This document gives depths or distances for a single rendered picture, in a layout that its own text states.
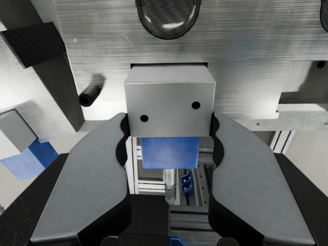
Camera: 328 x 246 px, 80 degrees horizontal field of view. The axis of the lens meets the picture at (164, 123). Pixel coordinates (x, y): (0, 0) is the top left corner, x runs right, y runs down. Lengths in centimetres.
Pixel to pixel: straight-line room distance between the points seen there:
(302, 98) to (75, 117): 22
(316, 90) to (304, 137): 129
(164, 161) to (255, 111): 8
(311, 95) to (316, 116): 11
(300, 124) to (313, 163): 138
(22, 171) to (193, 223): 41
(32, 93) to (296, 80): 24
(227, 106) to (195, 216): 44
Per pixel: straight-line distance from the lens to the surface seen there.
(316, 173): 177
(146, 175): 118
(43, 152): 26
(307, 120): 32
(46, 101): 22
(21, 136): 24
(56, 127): 23
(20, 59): 21
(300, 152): 157
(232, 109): 16
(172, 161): 15
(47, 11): 26
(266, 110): 17
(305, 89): 21
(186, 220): 56
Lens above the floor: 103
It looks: 59 degrees down
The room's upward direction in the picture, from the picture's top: 177 degrees counter-clockwise
